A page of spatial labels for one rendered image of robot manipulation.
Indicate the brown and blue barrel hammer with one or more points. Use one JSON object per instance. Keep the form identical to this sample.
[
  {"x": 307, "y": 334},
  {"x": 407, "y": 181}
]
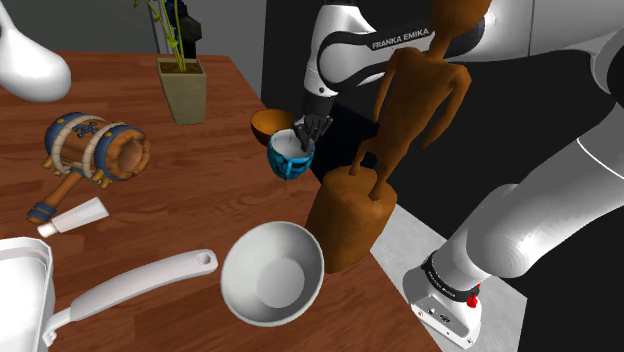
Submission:
[{"x": 97, "y": 146}]

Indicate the brown wooden human figure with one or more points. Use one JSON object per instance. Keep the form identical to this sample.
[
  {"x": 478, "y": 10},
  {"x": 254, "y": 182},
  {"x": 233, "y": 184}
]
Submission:
[{"x": 353, "y": 219}]

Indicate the white rounded object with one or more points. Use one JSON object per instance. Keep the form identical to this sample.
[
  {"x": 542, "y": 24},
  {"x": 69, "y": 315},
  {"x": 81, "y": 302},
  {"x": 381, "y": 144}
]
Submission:
[{"x": 29, "y": 68}]

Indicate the white round bowl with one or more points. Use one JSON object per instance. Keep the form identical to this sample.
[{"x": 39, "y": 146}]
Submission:
[{"x": 273, "y": 273}]

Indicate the white squeeze tube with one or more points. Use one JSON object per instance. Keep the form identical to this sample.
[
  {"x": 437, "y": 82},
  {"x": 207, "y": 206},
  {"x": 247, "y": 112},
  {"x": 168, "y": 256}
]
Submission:
[{"x": 78, "y": 218}]

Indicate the black angular object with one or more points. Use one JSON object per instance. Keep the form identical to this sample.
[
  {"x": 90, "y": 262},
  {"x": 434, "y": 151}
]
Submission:
[{"x": 191, "y": 29}]

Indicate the brown round bowl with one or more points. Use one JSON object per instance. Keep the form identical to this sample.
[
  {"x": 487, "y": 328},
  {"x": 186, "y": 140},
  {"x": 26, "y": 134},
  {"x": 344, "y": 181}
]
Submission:
[{"x": 265, "y": 126}]

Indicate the blue cup with white inside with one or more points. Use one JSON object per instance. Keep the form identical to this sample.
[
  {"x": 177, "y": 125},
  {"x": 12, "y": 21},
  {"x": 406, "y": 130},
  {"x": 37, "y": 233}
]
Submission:
[{"x": 287, "y": 163}]

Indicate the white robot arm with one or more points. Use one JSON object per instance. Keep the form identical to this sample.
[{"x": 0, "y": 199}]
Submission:
[{"x": 536, "y": 214}]

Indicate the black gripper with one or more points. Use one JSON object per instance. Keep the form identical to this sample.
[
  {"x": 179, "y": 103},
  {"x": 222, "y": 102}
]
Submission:
[{"x": 317, "y": 105}]

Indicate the grey robot stand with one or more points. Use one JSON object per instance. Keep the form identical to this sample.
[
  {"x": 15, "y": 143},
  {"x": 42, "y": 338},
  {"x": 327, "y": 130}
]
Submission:
[{"x": 499, "y": 317}]

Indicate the bamboo plant in olive pot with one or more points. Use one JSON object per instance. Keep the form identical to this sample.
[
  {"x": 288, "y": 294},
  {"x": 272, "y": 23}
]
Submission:
[{"x": 184, "y": 92}]

